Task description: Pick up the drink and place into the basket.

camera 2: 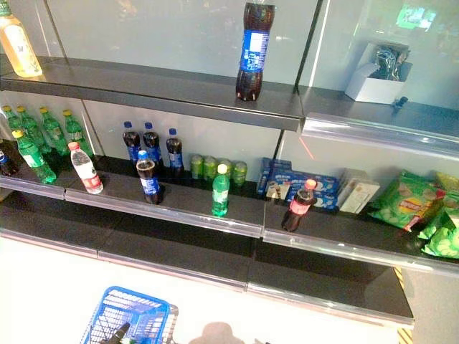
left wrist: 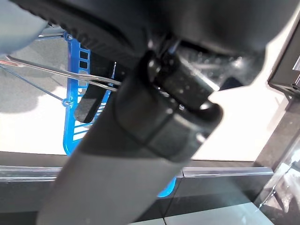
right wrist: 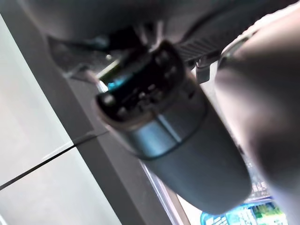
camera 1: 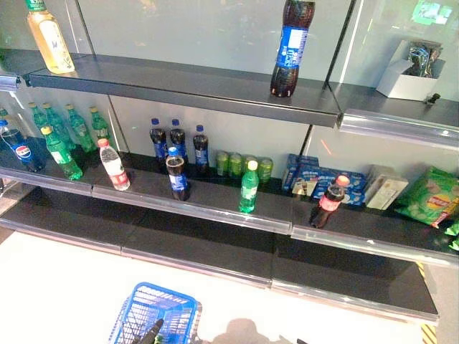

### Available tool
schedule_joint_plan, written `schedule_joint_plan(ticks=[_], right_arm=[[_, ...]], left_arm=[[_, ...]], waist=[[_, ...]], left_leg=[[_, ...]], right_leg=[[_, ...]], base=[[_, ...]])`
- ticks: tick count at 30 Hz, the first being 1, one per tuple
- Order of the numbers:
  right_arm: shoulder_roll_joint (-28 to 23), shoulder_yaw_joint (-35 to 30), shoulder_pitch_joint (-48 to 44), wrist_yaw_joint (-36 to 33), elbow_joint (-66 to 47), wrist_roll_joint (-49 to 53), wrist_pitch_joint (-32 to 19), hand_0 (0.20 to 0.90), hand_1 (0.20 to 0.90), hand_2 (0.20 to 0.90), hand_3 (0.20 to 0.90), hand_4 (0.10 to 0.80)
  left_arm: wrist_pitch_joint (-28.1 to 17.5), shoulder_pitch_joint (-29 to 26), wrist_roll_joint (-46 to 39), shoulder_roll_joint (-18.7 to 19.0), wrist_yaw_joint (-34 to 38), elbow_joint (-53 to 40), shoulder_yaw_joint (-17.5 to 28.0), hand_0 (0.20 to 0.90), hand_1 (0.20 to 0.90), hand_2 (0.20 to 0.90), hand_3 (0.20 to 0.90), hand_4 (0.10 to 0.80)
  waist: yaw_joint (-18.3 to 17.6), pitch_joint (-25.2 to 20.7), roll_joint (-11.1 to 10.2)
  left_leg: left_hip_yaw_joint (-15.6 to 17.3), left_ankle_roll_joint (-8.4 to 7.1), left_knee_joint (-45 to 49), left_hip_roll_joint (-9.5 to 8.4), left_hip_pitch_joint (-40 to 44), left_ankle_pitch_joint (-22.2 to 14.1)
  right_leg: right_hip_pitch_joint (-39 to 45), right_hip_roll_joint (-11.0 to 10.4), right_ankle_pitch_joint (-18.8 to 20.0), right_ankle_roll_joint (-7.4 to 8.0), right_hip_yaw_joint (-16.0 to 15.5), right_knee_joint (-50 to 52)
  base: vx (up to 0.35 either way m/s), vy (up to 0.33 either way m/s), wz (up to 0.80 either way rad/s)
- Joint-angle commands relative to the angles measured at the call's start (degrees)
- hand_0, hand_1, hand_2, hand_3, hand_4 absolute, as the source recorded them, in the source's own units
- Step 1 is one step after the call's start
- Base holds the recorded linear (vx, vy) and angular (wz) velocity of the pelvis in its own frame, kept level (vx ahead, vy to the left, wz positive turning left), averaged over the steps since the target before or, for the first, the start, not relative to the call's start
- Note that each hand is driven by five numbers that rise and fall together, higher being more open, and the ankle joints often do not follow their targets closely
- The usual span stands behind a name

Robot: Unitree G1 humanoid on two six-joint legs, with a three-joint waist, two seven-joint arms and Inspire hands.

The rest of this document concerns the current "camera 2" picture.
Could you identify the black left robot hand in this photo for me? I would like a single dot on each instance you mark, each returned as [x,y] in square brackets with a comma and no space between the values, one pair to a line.
[118,333]

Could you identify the green drink can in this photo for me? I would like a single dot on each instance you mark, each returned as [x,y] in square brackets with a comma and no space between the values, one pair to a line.
[226,164]
[239,173]
[196,166]
[209,168]

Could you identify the black low shelf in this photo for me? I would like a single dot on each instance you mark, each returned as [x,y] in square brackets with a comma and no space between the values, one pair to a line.
[179,251]

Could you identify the blue plastic shopping basket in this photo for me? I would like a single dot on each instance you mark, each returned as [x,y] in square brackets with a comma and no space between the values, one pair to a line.
[143,308]

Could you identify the black shelf upright post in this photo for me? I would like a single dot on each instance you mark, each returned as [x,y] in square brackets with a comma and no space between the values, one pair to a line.
[308,46]

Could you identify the dark grey high shelf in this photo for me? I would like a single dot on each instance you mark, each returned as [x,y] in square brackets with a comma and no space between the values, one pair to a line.
[143,82]

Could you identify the clear water bottle red label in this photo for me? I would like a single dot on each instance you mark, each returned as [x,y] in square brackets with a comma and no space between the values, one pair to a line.
[86,170]

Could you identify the black foil packet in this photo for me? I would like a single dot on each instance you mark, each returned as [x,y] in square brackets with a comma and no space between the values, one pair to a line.
[389,61]

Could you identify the small black object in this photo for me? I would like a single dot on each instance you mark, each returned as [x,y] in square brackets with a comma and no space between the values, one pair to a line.
[399,102]

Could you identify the Coca-Cola bottle red cap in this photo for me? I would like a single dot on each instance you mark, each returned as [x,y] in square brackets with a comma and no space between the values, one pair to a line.
[297,208]

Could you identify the yellow tea bottle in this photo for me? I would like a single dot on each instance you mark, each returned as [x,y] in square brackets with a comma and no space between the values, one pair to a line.
[18,43]

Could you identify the large Pepsi bottle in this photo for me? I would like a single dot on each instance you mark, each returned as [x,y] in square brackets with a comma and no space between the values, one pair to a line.
[255,46]

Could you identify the clear plastic price rail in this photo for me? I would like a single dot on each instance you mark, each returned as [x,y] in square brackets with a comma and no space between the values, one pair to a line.
[358,252]
[376,134]
[32,188]
[161,215]

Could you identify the open white cardboard box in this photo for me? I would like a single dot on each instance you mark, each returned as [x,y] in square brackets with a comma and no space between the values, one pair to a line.
[376,89]

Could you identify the black drinks shelf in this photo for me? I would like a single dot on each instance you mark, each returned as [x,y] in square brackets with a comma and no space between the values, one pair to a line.
[193,204]

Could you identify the white carton box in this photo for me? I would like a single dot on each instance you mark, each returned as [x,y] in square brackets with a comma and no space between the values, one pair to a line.
[358,195]

